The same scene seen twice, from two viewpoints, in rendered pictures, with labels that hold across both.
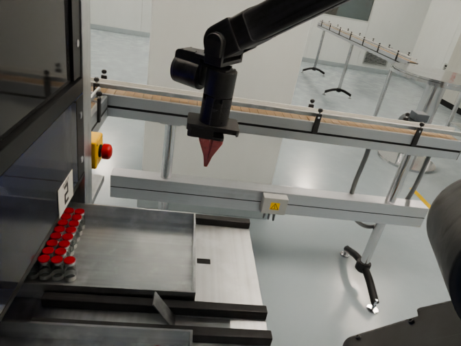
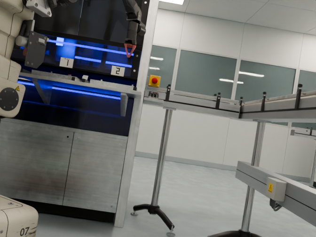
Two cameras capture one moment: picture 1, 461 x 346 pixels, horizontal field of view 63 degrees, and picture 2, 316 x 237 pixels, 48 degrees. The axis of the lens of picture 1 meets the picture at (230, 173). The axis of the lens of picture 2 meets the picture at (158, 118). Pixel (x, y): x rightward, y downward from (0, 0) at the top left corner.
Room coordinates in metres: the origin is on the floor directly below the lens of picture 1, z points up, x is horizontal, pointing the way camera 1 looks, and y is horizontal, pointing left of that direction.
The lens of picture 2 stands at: (1.15, -1.98, 0.73)
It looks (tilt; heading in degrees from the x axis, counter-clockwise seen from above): 1 degrees up; 96
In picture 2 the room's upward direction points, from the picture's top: 9 degrees clockwise
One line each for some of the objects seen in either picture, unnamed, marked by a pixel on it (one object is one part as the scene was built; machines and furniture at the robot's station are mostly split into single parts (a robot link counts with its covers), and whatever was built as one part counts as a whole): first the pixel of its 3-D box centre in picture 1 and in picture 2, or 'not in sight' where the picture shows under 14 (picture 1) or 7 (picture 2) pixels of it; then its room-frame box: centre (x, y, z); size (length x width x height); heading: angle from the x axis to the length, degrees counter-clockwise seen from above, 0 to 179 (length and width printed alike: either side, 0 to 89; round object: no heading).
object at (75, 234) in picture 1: (69, 241); not in sight; (0.60, 0.30, 0.91); 0.18 x 0.02 x 0.05; 10
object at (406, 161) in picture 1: (383, 215); not in sight; (1.74, -0.84, 0.46); 0.09 x 0.09 x 0.77; 9
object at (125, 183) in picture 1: (275, 198); (289, 193); (1.65, -0.24, 0.49); 1.60 x 0.08 x 0.12; 99
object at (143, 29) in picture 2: (204, 59); (137, 23); (0.72, 0.09, 1.29); 0.11 x 0.09 x 0.12; 65
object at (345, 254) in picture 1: (360, 271); not in sight; (1.74, -0.84, 0.07); 0.50 x 0.08 x 0.14; 9
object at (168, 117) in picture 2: not in sight; (161, 161); (0.96, 0.53, 0.46); 0.09 x 0.09 x 0.77; 9
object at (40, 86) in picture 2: not in sight; (41, 92); (0.21, 0.07, 0.80); 0.34 x 0.03 x 0.13; 99
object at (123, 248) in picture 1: (113, 247); (114, 88); (0.61, 0.21, 0.90); 0.34 x 0.26 x 0.04; 100
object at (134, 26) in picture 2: (217, 81); (133, 27); (0.71, 0.05, 1.26); 0.07 x 0.06 x 0.07; 65
